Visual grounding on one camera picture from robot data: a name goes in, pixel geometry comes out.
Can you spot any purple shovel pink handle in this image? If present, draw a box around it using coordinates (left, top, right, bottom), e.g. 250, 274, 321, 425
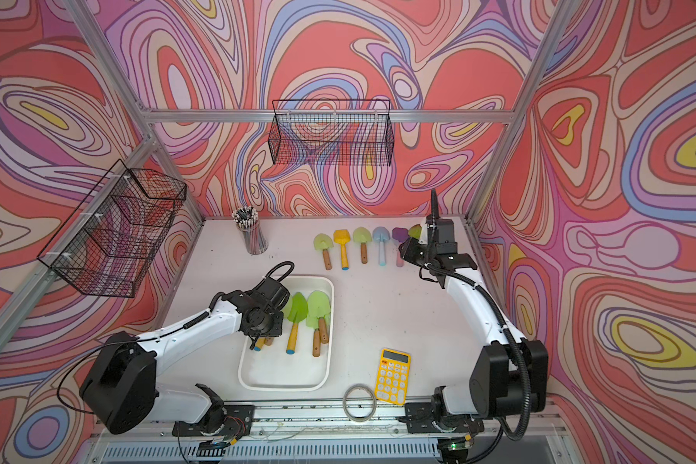
392, 227, 409, 268

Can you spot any blue shovel pink handle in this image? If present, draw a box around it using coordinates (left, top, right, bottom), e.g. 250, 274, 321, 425
372, 226, 390, 266

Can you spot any green shovel wooden handle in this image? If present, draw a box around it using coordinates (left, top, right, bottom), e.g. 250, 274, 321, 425
313, 233, 334, 271
353, 226, 372, 264

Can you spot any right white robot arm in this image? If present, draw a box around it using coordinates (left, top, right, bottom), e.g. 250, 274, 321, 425
399, 189, 549, 441

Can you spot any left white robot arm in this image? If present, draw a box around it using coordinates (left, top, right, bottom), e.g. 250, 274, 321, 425
79, 276, 290, 435

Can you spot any white plastic storage box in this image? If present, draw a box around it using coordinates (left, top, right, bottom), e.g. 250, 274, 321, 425
238, 276, 334, 392

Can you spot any clear cup of pens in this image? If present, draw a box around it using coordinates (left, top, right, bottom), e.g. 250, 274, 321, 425
232, 206, 268, 255

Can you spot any yellow calculator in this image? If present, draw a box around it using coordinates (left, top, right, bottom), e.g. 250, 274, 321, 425
374, 348, 412, 406

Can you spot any green plastic shovel yellow handle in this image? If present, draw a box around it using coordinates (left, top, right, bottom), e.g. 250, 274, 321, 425
286, 292, 309, 355

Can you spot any grey tape ring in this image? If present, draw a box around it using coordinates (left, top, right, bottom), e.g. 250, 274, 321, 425
341, 383, 378, 423

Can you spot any black wire basket back wall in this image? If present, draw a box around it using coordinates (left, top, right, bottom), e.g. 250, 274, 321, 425
268, 98, 394, 167

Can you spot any black wire basket wall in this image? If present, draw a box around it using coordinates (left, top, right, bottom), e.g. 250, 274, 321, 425
268, 98, 394, 167
37, 160, 188, 298

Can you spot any black wire basket left wall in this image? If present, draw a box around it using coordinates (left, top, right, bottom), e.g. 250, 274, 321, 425
37, 160, 188, 298

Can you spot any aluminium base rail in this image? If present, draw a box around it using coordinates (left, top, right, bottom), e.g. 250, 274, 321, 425
86, 393, 570, 464

